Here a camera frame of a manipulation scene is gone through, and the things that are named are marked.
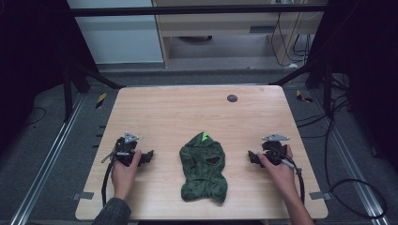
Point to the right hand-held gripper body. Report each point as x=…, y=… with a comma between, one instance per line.
x=274, y=148

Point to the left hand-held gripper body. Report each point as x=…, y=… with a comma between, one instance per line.
x=125, y=148

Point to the green pet garment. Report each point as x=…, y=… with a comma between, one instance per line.
x=204, y=169

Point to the person's right hand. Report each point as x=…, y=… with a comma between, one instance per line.
x=279, y=172

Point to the person's left hand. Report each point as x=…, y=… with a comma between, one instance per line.
x=124, y=174

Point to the black yellow floor tape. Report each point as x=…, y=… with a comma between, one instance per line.
x=303, y=97
x=101, y=100

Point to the grey round table grommet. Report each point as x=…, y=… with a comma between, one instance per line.
x=232, y=98

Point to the white cabinet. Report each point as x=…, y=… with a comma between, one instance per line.
x=120, y=34

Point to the light wooden desk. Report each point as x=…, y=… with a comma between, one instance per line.
x=219, y=28

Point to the grey metal table bracket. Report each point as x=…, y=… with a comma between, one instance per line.
x=319, y=195
x=83, y=196

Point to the aluminium floor rail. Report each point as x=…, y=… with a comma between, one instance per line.
x=353, y=162
x=47, y=159

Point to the black metal frame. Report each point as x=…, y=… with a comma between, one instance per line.
x=67, y=84

